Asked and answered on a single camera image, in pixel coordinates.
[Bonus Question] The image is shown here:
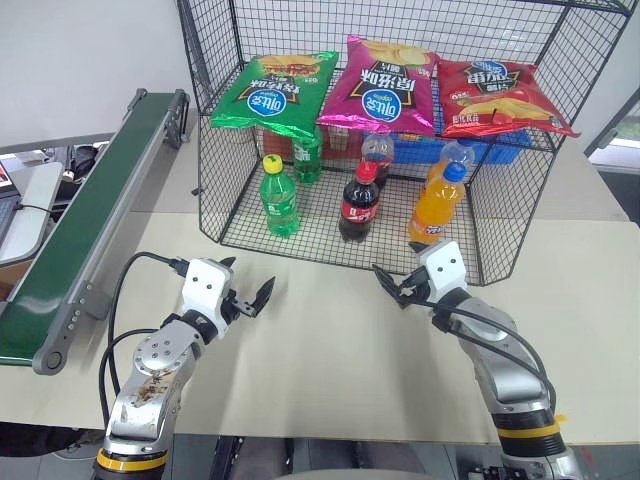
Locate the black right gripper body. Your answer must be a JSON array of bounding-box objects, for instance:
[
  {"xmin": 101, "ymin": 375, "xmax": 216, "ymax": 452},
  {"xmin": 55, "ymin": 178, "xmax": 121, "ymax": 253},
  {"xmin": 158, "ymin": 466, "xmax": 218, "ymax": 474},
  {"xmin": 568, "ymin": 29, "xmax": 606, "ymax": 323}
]
[{"xmin": 399, "ymin": 266, "xmax": 434, "ymax": 307}]

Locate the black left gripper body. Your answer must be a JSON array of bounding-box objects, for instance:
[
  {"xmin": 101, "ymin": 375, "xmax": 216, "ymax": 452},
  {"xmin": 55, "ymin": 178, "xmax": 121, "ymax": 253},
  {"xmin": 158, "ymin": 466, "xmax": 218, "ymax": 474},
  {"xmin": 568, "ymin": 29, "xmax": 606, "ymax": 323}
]
[{"xmin": 219, "ymin": 287, "xmax": 259, "ymax": 326}]

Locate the orange soda bottle blue cap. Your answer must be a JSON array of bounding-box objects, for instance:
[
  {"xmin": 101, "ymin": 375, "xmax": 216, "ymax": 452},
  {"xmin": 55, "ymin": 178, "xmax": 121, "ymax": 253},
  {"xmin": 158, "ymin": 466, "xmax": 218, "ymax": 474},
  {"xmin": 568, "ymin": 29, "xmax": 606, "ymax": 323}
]
[{"xmin": 407, "ymin": 160, "xmax": 469, "ymax": 247}]

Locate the cola bottle red cap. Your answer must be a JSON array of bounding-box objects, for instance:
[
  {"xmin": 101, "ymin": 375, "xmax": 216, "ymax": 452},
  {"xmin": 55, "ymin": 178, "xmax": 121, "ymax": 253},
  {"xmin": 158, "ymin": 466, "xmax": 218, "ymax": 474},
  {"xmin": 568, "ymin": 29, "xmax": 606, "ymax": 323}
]
[{"xmin": 338, "ymin": 162, "xmax": 382, "ymax": 245}]

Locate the green soda bottle yellow cap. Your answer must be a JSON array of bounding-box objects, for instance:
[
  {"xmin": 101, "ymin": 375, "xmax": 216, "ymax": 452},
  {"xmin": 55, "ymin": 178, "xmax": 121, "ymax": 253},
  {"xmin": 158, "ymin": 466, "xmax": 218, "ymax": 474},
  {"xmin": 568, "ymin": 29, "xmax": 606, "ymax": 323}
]
[{"xmin": 258, "ymin": 154, "xmax": 302, "ymax": 238}]

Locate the orange soda bottle nearly empty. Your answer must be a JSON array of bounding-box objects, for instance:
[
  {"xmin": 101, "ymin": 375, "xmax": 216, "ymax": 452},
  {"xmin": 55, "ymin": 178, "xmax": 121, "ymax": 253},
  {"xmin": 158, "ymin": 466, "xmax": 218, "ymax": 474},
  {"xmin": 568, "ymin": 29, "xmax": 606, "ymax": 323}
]
[{"xmin": 424, "ymin": 139, "xmax": 476, "ymax": 184}]

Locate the cola bottle nearly empty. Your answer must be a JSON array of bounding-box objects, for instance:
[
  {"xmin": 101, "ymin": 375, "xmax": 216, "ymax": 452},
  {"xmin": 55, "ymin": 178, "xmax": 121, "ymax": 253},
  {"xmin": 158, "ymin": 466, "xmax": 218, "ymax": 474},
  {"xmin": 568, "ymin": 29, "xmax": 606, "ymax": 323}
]
[{"xmin": 359, "ymin": 131, "xmax": 397, "ymax": 191}]

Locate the green soda bottle green label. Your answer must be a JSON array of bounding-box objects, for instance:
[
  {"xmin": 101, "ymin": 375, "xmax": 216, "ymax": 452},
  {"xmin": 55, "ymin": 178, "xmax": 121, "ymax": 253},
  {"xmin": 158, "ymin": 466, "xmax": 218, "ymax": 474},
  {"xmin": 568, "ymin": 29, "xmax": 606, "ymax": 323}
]
[{"xmin": 291, "ymin": 127, "xmax": 324, "ymax": 186}]

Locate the orange red box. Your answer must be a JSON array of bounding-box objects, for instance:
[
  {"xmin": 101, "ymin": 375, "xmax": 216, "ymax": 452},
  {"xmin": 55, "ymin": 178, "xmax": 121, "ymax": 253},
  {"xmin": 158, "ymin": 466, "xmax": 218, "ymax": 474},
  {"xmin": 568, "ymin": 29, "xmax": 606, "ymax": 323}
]
[{"xmin": 263, "ymin": 125, "xmax": 369, "ymax": 162}]

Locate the blue plastic crate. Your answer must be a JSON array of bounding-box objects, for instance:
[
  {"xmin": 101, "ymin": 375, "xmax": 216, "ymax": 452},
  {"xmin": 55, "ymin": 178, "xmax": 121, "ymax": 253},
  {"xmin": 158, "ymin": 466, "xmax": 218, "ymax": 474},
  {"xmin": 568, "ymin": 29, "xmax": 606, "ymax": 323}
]
[{"xmin": 367, "ymin": 127, "xmax": 532, "ymax": 167}]

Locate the magenta potato chip bag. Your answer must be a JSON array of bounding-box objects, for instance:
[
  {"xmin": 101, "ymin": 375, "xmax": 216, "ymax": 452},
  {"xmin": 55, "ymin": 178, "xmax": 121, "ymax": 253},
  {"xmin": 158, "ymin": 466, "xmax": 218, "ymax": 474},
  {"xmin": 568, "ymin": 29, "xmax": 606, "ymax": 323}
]
[{"xmin": 315, "ymin": 34, "xmax": 442, "ymax": 138}]

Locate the red potato chip bag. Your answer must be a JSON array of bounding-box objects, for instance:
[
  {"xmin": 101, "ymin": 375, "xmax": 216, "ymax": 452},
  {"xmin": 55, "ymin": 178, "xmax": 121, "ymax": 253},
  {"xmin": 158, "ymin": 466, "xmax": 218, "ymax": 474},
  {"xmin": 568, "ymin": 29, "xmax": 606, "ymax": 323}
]
[{"xmin": 435, "ymin": 57, "xmax": 583, "ymax": 140}]

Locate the green potato chip bag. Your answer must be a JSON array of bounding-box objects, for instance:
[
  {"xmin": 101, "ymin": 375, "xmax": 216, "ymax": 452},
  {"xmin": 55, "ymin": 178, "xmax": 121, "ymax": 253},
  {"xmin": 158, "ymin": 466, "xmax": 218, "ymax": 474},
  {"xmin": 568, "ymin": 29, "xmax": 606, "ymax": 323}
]
[{"xmin": 209, "ymin": 49, "xmax": 341, "ymax": 141}]

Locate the grey side desk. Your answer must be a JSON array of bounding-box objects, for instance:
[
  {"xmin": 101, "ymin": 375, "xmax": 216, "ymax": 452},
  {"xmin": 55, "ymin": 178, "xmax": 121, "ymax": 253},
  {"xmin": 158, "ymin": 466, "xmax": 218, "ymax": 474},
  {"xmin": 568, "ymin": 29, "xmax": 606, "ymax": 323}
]
[{"xmin": 0, "ymin": 161, "xmax": 65, "ymax": 267}]

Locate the grey laptop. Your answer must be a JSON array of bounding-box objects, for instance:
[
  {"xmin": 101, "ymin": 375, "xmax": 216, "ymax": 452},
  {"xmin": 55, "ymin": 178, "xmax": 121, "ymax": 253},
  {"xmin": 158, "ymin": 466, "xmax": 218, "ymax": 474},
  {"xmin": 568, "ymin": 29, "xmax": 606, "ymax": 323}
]
[{"xmin": 0, "ymin": 195, "xmax": 25, "ymax": 257}]

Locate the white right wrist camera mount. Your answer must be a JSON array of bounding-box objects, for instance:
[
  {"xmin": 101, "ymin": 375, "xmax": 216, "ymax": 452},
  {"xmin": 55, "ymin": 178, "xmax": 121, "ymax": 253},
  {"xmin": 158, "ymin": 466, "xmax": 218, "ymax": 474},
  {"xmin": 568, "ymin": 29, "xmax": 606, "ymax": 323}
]
[{"xmin": 417, "ymin": 240, "xmax": 469, "ymax": 303}]

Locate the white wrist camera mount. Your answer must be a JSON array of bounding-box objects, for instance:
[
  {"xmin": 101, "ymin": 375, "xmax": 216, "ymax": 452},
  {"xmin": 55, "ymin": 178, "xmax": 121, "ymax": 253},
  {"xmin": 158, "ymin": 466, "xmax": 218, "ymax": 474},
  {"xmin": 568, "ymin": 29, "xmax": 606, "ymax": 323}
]
[
  {"xmin": 180, "ymin": 257, "xmax": 236, "ymax": 335},
  {"xmin": 417, "ymin": 240, "xmax": 469, "ymax": 303}
]

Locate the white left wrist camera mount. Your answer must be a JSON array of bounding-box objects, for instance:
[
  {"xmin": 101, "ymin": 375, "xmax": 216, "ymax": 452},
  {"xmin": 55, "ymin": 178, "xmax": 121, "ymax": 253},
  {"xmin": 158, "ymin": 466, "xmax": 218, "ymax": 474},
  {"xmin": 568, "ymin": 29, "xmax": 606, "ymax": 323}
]
[{"xmin": 180, "ymin": 257, "xmax": 236, "ymax": 335}]

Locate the black wire mesh basket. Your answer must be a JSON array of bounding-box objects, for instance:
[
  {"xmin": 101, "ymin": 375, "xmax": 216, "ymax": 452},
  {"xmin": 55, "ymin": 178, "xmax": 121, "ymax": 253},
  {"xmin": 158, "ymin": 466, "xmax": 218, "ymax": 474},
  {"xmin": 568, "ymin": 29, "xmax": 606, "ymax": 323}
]
[{"xmin": 175, "ymin": 0, "xmax": 640, "ymax": 288}]

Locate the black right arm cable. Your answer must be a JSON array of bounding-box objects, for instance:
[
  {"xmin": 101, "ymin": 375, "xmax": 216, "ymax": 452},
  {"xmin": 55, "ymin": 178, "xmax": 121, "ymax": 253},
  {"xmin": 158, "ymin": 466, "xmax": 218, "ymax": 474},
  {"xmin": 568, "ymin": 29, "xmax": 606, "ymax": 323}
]
[{"xmin": 431, "ymin": 298, "xmax": 559, "ymax": 417}]

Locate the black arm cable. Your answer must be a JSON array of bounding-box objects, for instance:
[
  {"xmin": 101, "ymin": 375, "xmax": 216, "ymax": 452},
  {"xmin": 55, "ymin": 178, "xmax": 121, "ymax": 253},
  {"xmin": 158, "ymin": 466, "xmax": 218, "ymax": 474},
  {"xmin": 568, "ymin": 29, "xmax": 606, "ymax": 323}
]
[
  {"xmin": 97, "ymin": 251, "xmax": 190, "ymax": 432},
  {"xmin": 431, "ymin": 298, "xmax": 559, "ymax": 417}
]

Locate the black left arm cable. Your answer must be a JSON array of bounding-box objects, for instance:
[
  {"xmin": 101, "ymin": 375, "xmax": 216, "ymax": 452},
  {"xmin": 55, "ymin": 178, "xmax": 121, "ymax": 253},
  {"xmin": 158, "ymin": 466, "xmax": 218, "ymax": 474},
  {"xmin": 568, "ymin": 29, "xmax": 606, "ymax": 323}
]
[{"xmin": 97, "ymin": 251, "xmax": 190, "ymax": 432}]

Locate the green conveyor belt grey frame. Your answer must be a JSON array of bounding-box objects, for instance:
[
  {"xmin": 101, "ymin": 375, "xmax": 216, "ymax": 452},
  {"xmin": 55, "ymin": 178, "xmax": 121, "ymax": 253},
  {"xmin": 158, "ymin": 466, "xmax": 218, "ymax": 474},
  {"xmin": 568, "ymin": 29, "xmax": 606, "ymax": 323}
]
[{"xmin": 0, "ymin": 88, "xmax": 189, "ymax": 376}]

